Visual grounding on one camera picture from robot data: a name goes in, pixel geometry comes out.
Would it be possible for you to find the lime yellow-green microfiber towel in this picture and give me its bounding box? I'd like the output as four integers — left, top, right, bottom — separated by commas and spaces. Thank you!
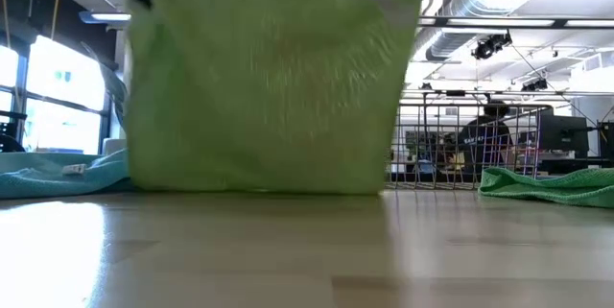
125, 0, 424, 197

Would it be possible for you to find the green microfiber towel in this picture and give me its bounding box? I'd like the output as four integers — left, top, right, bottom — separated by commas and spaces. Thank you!
478, 166, 614, 210

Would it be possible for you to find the teal microfiber towel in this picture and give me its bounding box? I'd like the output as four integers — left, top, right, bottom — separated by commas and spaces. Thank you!
0, 149, 134, 200

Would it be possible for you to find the person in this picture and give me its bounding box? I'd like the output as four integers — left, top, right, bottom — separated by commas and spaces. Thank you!
457, 100, 515, 178

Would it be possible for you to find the large black monitor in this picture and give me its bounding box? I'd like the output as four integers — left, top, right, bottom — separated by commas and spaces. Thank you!
539, 114, 590, 154

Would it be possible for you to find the black equipment box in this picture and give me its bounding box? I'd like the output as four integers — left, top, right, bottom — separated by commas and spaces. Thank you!
597, 121, 614, 159

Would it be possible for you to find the silver ventilation duct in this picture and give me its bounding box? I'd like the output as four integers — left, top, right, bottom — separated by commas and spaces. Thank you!
424, 0, 529, 62

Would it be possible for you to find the wire basket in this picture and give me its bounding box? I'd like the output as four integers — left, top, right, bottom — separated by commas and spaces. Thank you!
386, 101, 553, 191

